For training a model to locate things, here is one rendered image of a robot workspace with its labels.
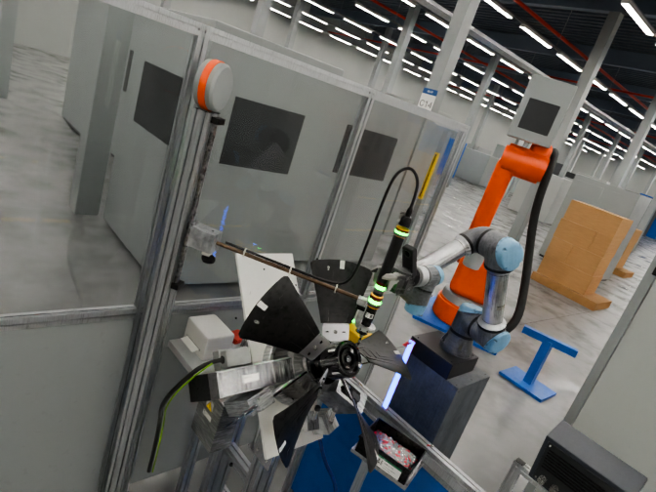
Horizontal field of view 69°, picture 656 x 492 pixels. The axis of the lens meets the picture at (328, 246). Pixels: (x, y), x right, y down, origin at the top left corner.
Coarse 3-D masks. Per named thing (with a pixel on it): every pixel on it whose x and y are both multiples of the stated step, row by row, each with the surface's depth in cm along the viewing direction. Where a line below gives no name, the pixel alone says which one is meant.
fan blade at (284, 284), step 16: (272, 288) 143; (288, 288) 145; (256, 304) 141; (272, 304) 143; (288, 304) 145; (304, 304) 147; (272, 320) 144; (288, 320) 146; (304, 320) 148; (240, 336) 141; (256, 336) 144; (272, 336) 146; (288, 336) 148; (304, 336) 150
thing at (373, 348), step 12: (372, 336) 182; (384, 336) 186; (360, 348) 170; (372, 348) 174; (384, 348) 178; (396, 348) 184; (372, 360) 166; (384, 360) 170; (396, 360) 177; (396, 372) 170; (408, 372) 177
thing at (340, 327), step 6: (324, 324) 163; (330, 324) 163; (336, 324) 163; (342, 324) 163; (324, 330) 162; (330, 330) 162; (342, 330) 162; (348, 330) 162; (324, 336) 162; (330, 336) 161; (336, 336) 161; (342, 336) 161
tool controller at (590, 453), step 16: (560, 432) 149; (576, 432) 150; (544, 448) 149; (560, 448) 145; (576, 448) 144; (592, 448) 145; (544, 464) 150; (560, 464) 146; (576, 464) 142; (592, 464) 140; (608, 464) 140; (624, 464) 141; (544, 480) 150; (560, 480) 147; (576, 480) 143; (592, 480) 139; (608, 480) 136; (624, 480) 136; (640, 480) 137
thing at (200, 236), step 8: (192, 224) 163; (200, 224) 168; (192, 232) 163; (200, 232) 162; (208, 232) 162; (216, 232) 164; (192, 240) 163; (200, 240) 163; (208, 240) 162; (216, 240) 164; (200, 248) 164; (208, 248) 163; (216, 248) 167
